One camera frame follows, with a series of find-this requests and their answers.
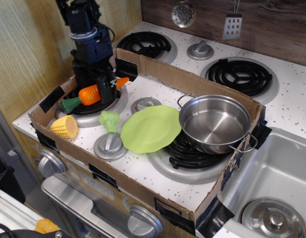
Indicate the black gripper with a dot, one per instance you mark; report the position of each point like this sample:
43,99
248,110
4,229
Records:
91,62

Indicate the orange toy carrot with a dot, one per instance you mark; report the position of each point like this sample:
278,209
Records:
87,102

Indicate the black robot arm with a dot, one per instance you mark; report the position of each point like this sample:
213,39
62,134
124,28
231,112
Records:
80,15

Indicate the light green plastic plate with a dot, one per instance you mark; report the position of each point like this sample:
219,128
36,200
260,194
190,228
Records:
151,129

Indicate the front left black burner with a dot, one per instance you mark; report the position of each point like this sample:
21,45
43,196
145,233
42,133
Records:
91,120

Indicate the black burner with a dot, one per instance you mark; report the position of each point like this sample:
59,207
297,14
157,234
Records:
150,44
91,120
181,162
245,75

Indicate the brown cardboard fence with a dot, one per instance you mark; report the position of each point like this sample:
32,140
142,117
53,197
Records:
133,179

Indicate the green toy broccoli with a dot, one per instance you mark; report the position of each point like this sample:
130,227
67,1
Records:
109,119

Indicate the silver stove top knob middle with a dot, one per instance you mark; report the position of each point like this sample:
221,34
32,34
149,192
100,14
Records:
143,103

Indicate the silver stove knob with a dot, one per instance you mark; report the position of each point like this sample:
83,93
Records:
200,51
143,103
110,147

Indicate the yellow toy corn cob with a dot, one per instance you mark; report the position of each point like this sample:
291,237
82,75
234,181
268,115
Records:
65,126

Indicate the back left black burner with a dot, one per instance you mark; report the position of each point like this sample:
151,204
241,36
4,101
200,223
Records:
150,44

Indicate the silver stove top knob front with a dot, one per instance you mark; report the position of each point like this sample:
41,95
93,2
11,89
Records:
110,147

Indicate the silver oven knob left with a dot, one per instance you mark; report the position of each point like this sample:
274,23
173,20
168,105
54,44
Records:
50,164

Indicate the silver oven knob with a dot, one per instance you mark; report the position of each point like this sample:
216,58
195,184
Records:
142,223
50,164

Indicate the silver stove top knob back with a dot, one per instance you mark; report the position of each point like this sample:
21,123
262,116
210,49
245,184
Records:
200,51

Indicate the hanging silver strainer ladle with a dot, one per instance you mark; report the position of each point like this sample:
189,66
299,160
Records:
183,14

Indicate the front right black burner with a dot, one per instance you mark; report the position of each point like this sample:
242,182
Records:
181,162

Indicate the stainless steel pot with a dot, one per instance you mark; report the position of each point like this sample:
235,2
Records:
216,124

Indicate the hanging silver slotted spatula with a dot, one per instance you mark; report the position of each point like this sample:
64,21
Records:
233,23

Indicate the silver oven knob right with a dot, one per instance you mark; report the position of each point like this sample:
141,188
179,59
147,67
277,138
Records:
142,223

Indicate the back right black burner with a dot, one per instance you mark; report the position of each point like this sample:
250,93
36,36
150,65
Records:
245,75

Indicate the orange object at bottom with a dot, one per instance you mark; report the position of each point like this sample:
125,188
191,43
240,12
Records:
45,226

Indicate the silver sink basin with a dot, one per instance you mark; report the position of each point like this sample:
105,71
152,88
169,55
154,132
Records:
277,169

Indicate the silver pot lid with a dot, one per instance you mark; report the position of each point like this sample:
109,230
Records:
273,218

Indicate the silver oven door handle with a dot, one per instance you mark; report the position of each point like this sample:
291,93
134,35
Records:
89,216

